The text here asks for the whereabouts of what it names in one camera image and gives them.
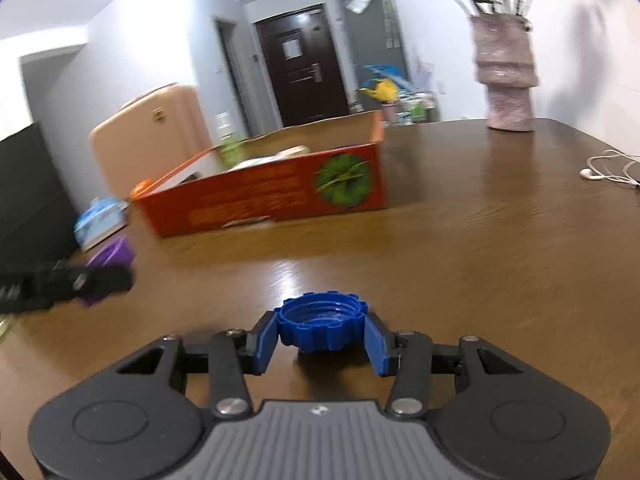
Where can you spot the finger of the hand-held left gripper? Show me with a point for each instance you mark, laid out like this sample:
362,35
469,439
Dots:
112,252
60,282

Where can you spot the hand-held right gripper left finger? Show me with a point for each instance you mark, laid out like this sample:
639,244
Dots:
265,347

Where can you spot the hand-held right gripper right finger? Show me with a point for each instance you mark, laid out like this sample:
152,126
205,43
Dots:
377,350

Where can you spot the blue ridged plastic lid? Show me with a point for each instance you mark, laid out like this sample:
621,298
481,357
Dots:
320,327

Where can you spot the red cardboard box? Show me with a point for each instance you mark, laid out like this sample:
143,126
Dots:
270,195

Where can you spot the blue tissue pack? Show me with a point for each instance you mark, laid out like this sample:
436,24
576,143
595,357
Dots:
97,222

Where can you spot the orange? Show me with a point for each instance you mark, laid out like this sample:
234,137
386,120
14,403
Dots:
142,187

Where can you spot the black paper bag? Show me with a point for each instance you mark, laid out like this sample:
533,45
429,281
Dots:
30,200

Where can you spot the pink ribbed suitcase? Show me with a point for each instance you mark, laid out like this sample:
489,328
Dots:
150,135

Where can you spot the green spray bottle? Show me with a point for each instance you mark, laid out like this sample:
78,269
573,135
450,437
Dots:
230,150

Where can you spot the pink flower pot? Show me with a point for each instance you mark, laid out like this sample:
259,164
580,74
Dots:
390,112

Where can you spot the yellow watering can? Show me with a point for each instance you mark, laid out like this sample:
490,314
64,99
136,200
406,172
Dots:
382,91

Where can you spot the dark brown entrance door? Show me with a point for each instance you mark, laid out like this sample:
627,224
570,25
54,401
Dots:
300,70

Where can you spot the blue folding stool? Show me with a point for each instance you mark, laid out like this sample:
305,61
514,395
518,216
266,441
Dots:
387,72

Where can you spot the white earphones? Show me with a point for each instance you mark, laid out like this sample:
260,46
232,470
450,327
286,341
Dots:
607,172

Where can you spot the pink textured vase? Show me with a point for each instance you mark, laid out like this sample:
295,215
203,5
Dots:
507,75

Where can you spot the grey refrigerator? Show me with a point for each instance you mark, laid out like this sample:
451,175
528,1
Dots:
375,40

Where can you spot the paper note on refrigerator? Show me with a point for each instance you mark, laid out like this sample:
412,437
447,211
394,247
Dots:
359,2

